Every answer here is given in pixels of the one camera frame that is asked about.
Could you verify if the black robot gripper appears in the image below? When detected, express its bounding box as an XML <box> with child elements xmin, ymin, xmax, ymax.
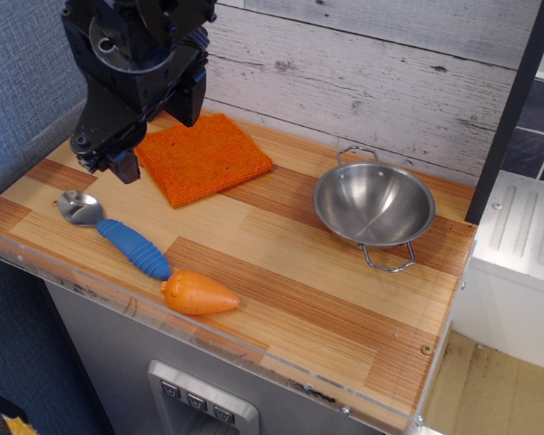
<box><xmin>71</xmin><ymin>24</ymin><xmax>209</xmax><ymax>184</ymax></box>

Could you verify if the small stainless steel pot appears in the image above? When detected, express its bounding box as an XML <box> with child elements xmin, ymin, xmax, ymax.
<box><xmin>312</xmin><ymin>146</ymin><xmax>436</xmax><ymax>274</ymax></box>

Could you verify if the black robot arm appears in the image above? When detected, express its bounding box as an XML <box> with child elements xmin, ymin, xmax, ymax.
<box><xmin>62</xmin><ymin>1</ymin><xmax>217</xmax><ymax>184</ymax></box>

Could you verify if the clear acrylic counter edge guard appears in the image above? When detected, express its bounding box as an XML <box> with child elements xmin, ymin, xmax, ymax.
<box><xmin>0</xmin><ymin>217</ymin><xmax>476</xmax><ymax>434</ymax></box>

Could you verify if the orange knitted cloth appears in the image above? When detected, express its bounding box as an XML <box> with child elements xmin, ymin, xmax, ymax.
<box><xmin>135</xmin><ymin>113</ymin><xmax>273</xmax><ymax>208</ymax></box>

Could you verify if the orange plastic toy carrot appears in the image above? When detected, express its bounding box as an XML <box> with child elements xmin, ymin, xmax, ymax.
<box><xmin>160</xmin><ymin>270</ymin><xmax>240</xmax><ymax>315</ymax></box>

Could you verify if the silver toy dishwasher front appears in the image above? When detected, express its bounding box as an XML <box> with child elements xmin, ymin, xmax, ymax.
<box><xmin>47</xmin><ymin>281</ymin><xmax>416</xmax><ymax>434</ymax></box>

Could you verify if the yellow object at bottom-left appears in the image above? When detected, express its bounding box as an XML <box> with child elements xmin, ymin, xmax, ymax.
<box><xmin>5</xmin><ymin>417</ymin><xmax>38</xmax><ymax>435</ymax></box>

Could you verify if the white toy sink unit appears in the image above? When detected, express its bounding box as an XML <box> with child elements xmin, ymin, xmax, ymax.
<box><xmin>452</xmin><ymin>171</ymin><xmax>544</xmax><ymax>368</ymax></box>

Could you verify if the blue-handled metal spoon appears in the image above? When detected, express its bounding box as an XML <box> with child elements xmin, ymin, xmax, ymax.
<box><xmin>57</xmin><ymin>190</ymin><xmax>170</xmax><ymax>281</ymax></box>

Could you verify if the dark vertical post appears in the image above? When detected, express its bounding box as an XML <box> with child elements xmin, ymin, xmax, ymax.
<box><xmin>465</xmin><ymin>1</ymin><xmax>544</xmax><ymax>225</ymax></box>

